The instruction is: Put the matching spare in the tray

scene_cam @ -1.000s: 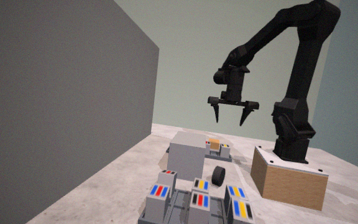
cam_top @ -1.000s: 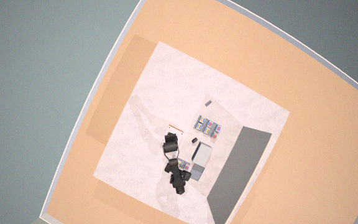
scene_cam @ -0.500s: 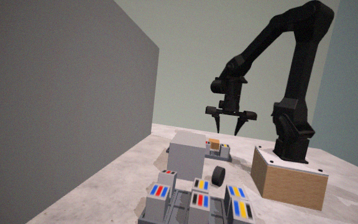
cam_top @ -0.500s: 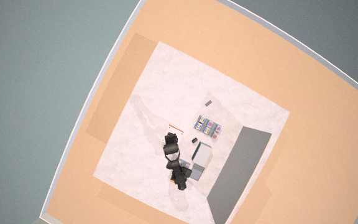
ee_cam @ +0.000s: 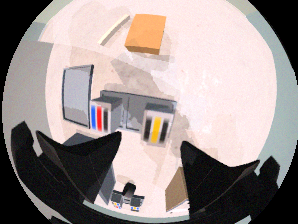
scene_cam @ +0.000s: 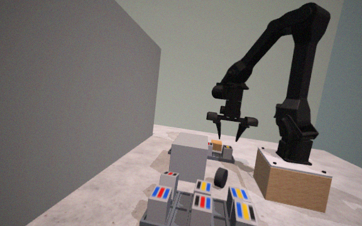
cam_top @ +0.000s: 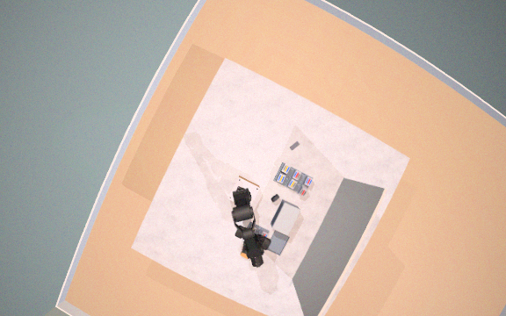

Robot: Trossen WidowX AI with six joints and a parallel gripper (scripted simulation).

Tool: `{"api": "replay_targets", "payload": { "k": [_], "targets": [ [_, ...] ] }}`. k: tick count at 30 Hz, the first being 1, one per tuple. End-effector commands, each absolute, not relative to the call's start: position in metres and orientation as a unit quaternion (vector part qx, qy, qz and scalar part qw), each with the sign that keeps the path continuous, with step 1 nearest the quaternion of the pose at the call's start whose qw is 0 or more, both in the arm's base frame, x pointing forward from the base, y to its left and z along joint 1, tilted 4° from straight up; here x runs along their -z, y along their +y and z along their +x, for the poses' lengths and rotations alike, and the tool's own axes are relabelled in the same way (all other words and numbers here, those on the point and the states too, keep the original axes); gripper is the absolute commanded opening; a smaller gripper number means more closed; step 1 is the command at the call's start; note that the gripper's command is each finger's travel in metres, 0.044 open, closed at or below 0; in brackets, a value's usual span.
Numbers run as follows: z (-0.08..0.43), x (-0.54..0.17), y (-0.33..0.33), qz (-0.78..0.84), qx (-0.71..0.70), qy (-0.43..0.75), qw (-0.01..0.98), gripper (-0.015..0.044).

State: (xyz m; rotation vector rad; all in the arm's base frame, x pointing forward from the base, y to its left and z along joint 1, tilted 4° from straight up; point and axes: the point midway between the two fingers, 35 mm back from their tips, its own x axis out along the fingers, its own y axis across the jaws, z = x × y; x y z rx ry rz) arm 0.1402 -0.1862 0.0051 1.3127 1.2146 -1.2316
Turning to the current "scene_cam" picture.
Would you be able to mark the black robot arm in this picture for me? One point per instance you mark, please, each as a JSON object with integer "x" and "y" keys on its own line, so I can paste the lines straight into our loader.
{"x": 307, "y": 25}

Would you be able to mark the dark grey wall panel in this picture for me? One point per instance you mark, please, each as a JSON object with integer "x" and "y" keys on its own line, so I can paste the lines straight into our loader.
{"x": 78, "y": 86}

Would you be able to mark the black cylinder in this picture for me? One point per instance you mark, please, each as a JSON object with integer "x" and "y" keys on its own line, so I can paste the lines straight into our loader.
{"x": 221, "y": 177}

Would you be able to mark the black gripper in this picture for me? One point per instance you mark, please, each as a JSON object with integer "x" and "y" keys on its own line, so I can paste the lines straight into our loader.
{"x": 232, "y": 109}

